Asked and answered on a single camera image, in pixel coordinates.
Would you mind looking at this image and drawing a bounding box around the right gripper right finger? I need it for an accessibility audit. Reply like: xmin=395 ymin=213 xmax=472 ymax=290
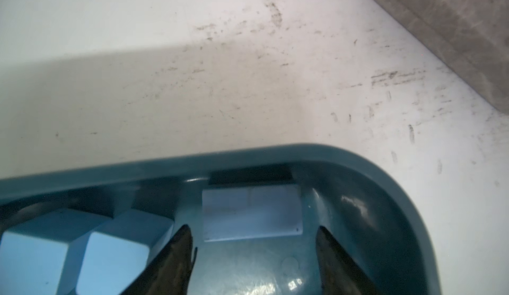
xmin=315 ymin=226 xmax=382 ymax=295

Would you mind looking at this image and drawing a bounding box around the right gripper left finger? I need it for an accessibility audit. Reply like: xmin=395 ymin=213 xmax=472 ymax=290
xmin=121 ymin=224 xmax=198 ymax=295

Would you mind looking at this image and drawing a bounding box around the light blue cube block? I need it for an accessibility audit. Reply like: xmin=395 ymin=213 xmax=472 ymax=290
xmin=1 ymin=208 xmax=110 ymax=294
xmin=76 ymin=210 xmax=174 ymax=294

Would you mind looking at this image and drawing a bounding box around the light blue long block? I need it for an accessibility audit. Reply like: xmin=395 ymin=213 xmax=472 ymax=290
xmin=202 ymin=184 xmax=303 ymax=242

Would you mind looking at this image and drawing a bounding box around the teal plastic bin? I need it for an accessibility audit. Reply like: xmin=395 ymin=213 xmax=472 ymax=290
xmin=1 ymin=145 xmax=441 ymax=294

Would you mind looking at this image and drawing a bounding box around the grey stone brick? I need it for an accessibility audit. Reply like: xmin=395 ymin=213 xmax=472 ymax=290
xmin=374 ymin=0 xmax=508 ymax=113

